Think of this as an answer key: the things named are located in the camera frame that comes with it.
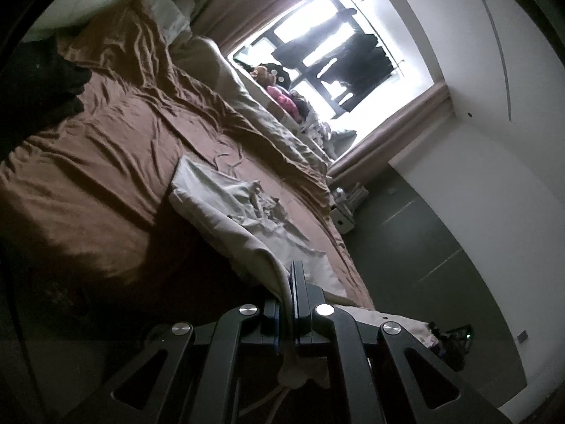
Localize light grey jacket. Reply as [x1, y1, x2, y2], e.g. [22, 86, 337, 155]
[169, 155, 439, 348]

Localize dark hanging garment left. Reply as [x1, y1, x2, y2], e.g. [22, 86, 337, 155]
[272, 31, 335, 68]

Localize items on right table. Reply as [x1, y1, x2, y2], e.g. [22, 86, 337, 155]
[331, 183, 369, 213]

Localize white bedside table right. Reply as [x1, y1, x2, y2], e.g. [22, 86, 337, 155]
[331, 204, 355, 235]

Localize dark hanging garments right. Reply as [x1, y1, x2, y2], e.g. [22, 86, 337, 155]
[320, 32, 394, 112]

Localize black plush toy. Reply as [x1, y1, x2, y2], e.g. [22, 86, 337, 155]
[251, 63, 291, 90]

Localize beige duvet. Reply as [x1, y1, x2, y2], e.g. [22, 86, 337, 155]
[168, 36, 331, 175]

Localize black folded clothes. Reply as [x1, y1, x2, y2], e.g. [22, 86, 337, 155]
[1, 36, 92, 158]

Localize white pillow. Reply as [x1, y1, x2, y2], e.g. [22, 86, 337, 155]
[144, 0, 195, 45]

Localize right beige curtain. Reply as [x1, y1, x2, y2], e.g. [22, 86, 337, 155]
[327, 81, 454, 189]

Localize clothes pile on sill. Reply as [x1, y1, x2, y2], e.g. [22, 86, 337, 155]
[291, 95, 357, 160]

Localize brown bed sheet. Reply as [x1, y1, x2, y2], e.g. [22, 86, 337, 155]
[1, 0, 373, 314]

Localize pink plush toy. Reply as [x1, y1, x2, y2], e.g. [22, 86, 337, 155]
[266, 85, 300, 118]

